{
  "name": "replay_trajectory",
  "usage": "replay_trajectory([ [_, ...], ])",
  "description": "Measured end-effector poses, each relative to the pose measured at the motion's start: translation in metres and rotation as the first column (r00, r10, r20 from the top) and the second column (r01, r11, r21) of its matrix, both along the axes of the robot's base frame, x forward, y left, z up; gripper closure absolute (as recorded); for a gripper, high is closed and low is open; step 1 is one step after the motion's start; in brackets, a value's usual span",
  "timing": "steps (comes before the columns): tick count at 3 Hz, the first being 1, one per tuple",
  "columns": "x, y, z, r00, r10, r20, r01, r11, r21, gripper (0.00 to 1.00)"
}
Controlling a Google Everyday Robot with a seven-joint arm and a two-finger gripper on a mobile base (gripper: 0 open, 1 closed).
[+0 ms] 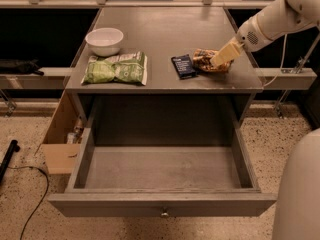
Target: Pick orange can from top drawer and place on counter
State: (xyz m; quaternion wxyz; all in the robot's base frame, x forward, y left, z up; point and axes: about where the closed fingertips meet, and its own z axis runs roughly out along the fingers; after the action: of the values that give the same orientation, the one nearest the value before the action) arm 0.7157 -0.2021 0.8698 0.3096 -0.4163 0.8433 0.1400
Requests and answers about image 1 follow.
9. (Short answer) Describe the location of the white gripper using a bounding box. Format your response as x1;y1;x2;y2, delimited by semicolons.
210;14;272;67

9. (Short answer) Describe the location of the orange soda can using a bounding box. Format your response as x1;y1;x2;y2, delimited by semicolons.
192;48;233;73

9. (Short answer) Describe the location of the dark blue snack packet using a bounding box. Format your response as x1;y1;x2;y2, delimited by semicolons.
171;54;197;79

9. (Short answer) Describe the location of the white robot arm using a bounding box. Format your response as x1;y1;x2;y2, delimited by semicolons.
211;0;320;240

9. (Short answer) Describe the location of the grey cabinet counter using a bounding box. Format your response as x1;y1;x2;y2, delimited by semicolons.
66;6;263;120

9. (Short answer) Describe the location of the grey open top drawer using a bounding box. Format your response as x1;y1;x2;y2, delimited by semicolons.
48;129;277;217

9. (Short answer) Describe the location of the grey right side ledge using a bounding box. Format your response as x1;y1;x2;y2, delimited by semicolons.
256;68;317;90

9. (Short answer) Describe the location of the grey ledge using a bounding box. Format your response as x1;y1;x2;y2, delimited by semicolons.
0;67;73;90
256;68;317;90

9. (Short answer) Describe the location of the green chip bag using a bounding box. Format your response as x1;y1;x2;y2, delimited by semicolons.
81;51;148;86

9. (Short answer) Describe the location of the white ceramic bowl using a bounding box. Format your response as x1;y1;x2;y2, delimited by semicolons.
85;28;124;57

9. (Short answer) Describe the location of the bottle inside cardboard box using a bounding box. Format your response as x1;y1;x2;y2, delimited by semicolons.
67;118;84;144

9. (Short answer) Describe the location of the grey left side ledge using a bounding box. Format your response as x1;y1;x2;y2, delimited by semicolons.
0;67;73;90

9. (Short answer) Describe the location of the brown cardboard box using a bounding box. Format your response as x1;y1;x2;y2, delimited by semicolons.
41;92;80;174

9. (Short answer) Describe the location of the black object on ledge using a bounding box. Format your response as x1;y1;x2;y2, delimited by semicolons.
0;59;44;76

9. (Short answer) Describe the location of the black pole on floor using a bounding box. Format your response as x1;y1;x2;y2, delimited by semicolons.
0;140;20;183

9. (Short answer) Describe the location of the white hanging cable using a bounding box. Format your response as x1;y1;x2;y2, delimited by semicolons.
262;33;289;88

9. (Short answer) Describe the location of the black floor cable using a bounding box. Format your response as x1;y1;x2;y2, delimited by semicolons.
7;165;51;240

